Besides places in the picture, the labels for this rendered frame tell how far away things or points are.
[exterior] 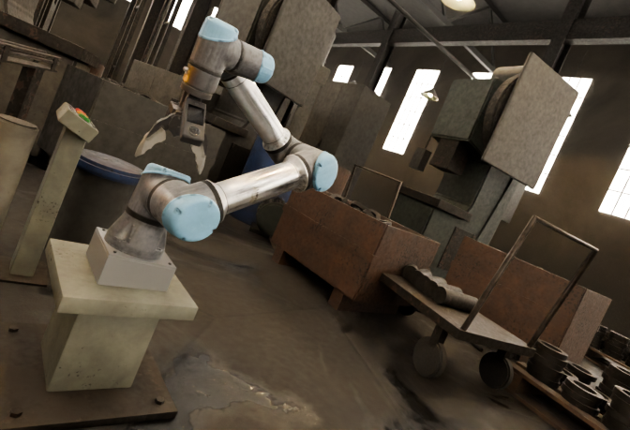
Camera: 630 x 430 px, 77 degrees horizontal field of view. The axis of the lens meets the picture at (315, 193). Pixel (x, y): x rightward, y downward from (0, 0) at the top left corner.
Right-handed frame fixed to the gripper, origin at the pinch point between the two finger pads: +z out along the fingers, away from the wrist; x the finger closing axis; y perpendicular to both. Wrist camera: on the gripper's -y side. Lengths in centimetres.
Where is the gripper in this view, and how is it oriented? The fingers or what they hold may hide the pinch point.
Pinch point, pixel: (168, 168)
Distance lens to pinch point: 100.5
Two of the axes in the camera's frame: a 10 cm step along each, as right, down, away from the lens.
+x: -8.1, -2.4, -5.4
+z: -4.5, 8.5, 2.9
